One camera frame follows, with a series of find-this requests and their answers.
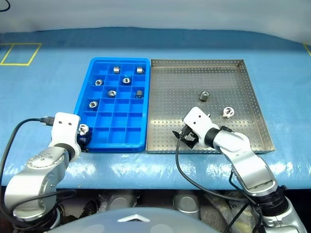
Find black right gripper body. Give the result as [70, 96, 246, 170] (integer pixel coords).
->
[180, 123, 199, 145]

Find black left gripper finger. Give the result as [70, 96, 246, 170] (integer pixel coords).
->
[83, 127, 93, 146]

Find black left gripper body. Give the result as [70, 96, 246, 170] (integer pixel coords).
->
[77, 134, 89, 153]

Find blue plastic compartment tray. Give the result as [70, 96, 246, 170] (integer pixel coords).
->
[73, 57, 152, 153]

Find perforated steel tray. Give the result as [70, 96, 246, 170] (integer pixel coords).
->
[145, 59, 276, 155]

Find silver rounded cylinder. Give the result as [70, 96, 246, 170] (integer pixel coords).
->
[173, 190, 202, 220]
[106, 190, 137, 210]

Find grey robot torso dome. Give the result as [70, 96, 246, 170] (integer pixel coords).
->
[81, 208, 221, 233]

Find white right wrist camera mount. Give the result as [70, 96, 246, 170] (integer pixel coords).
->
[182, 107, 220, 148]

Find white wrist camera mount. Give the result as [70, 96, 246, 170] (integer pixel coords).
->
[182, 107, 220, 148]
[49, 112, 82, 159]

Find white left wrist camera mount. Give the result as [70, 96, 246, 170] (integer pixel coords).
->
[49, 112, 82, 159]

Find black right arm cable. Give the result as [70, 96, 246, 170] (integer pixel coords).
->
[175, 130, 258, 202]

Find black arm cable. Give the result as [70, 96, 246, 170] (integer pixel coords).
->
[0, 116, 55, 185]
[175, 130, 258, 202]

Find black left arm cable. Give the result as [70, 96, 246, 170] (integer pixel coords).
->
[0, 116, 55, 185]

